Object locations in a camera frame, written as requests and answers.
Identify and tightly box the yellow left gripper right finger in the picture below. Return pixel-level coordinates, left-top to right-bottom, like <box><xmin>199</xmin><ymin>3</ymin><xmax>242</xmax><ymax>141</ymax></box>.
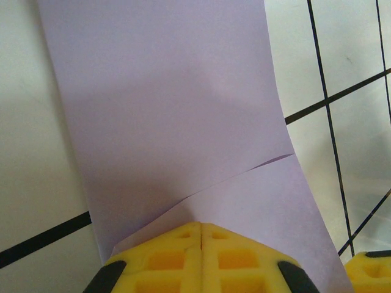
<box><xmin>200</xmin><ymin>222</ymin><xmax>318</xmax><ymax>293</ymax></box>

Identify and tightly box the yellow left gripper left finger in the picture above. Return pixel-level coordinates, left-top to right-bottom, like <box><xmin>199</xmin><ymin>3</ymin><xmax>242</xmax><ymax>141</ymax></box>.
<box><xmin>82</xmin><ymin>222</ymin><xmax>202</xmax><ymax>293</ymax></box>

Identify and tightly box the lilac paper sheet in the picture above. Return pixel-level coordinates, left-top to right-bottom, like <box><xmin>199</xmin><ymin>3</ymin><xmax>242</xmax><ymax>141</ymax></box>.
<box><xmin>36</xmin><ymin>0</ymin><xmax>353</xmax><ymax>293</ymax></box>

